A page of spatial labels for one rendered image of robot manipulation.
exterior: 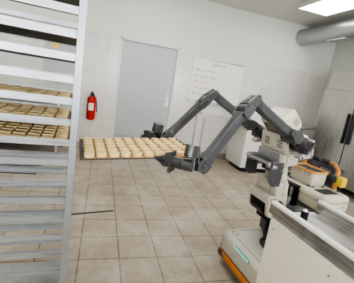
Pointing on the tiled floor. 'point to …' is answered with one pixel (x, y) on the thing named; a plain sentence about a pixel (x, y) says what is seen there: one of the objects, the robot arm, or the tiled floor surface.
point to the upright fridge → (344, 127)
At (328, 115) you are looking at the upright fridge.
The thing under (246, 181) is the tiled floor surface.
